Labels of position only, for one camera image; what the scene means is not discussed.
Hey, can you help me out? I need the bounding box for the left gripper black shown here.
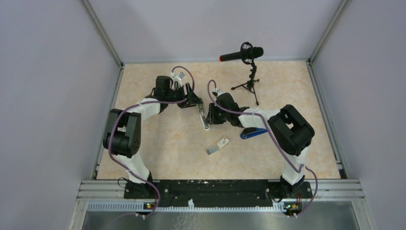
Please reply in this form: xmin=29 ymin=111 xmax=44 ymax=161
xmin=165 ymin=82 xmax=203 ymax=108

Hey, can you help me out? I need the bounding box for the small white staple box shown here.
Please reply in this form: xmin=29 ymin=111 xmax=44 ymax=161
xmin=217 ymin=137 xmax=229 ymax=149

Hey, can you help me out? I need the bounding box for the grey staple strip block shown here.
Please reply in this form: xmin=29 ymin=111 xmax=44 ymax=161
xmin=206 ymin=145 xmax=219 ymax=156

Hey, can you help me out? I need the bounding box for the blue stapler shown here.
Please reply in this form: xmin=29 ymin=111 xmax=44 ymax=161
xmin=240 ymin=127 xmax=267 ymax=139

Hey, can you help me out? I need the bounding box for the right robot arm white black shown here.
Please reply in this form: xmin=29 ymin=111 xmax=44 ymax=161
xmin=210 ymin=89 xmax=315 ymax=197

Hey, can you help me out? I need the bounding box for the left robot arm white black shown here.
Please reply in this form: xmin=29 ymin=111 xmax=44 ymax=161
xmin=102 ymin=76 xmax=201 ymax=198

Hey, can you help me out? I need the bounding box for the black microphone orange tip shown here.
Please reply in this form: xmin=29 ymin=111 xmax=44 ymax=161
xmin=219 ymin=47 xmax=264 ymax=62

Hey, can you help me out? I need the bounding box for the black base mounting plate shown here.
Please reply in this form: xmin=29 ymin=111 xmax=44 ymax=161
xmin=124 ymin=179 xmax=313 ymax=207

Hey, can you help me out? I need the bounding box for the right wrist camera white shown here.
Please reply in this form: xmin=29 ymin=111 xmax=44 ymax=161
xmin=212 ymin=88 xmax=225 ymax=98

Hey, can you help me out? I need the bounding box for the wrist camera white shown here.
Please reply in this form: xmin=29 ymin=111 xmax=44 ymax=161
xmin=170 ymin=71 xmax=185 ymax=89
xmin=212 ymin=88 xmax=225 ymax=98

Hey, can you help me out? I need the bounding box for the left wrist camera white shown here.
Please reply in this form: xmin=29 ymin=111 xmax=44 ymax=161
xmin=170 ymin=71 xmax=185 ymax=89

